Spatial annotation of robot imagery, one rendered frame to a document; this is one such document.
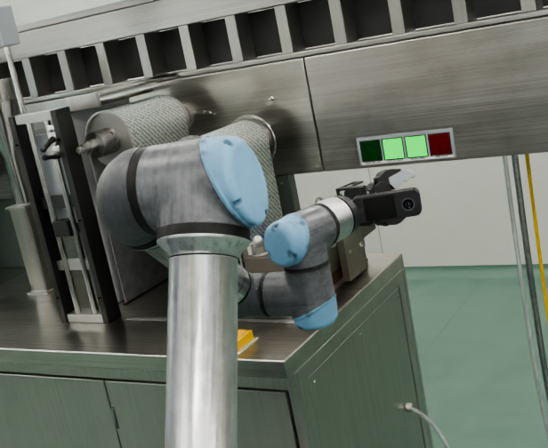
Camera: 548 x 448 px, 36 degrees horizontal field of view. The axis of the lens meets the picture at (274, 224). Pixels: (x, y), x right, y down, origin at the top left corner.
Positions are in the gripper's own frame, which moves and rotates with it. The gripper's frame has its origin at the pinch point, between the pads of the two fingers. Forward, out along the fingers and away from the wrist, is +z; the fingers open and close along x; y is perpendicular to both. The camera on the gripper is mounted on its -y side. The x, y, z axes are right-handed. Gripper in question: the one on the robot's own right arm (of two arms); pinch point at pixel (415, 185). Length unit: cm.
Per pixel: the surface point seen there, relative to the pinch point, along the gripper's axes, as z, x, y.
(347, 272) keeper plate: 19, 25, 39
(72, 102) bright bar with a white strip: -11, -28, 89
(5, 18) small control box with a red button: -11, -53, 110
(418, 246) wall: 242, 94, 188
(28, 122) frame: -22, -26, 93
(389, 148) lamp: 40, 0, 36
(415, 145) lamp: 42, 0, 29
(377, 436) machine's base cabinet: 13, 64, 35
